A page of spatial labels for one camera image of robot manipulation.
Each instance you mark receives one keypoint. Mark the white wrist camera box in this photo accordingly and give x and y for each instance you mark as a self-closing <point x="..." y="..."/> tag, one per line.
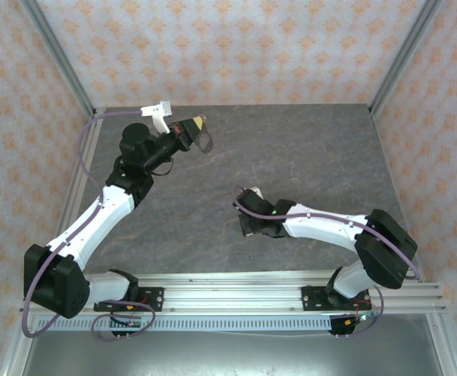
<point x="256" y="192"/>
<point x="162" y="109"/>

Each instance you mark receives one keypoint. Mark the aluminium frame leg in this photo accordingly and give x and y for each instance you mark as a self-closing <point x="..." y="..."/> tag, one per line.
<point x="15" y="352"/>
<point x="445" y="352"/>

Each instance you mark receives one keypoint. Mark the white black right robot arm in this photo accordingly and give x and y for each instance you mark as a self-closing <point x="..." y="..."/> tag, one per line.
<point x="322" y="229"/>

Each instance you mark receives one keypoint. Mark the grey metal sheet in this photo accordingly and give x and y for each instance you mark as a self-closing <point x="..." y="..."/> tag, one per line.
<point x="228" y="354"/>

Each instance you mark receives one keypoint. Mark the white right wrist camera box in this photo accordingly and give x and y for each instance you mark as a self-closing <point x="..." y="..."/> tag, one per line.
<point x="256" y="192"/>

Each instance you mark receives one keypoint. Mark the aluminium side rail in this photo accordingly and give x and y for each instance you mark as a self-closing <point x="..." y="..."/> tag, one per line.
<point x="74" y="188"/>

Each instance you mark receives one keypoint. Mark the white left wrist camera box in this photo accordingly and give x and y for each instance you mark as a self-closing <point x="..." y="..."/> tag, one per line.
<point x="162" y="109"/>

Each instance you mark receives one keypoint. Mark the aluminium frame post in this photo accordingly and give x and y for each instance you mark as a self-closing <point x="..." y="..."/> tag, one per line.
<point x="404" y="51"/>
<point x="56" y="51"/>

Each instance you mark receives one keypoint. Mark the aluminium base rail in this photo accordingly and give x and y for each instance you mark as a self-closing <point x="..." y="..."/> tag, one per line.
<point x="228" y="297"/>

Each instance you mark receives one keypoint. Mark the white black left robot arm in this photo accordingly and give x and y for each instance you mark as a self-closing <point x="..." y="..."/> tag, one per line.
<point x="111" y="207"/>

